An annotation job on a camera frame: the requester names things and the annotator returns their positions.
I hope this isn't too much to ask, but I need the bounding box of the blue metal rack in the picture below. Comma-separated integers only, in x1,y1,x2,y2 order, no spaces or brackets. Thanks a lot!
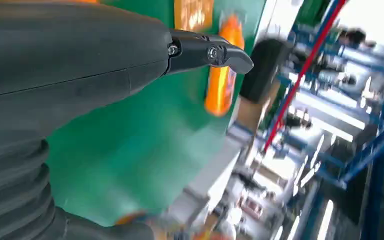
278,23,384,240

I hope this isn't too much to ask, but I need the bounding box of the orange drink bottle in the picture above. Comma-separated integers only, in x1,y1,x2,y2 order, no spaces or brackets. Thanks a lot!
204,13,246,117
173,0,215,33

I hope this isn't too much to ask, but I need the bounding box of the red bar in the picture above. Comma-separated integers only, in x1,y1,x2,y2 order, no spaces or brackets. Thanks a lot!
263,0,347,153

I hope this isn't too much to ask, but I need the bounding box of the black zip case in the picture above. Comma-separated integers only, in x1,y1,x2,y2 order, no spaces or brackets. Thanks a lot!
239,38,294,104

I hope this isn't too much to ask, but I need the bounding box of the green table mat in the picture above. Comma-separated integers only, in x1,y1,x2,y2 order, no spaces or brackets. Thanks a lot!
46,0,268,228

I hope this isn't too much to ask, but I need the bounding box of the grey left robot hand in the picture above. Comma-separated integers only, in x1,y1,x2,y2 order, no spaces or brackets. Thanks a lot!
0,0,255,240

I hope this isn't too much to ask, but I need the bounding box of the brown cardboard box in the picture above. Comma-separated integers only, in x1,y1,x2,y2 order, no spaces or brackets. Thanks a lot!
236,96,274,133

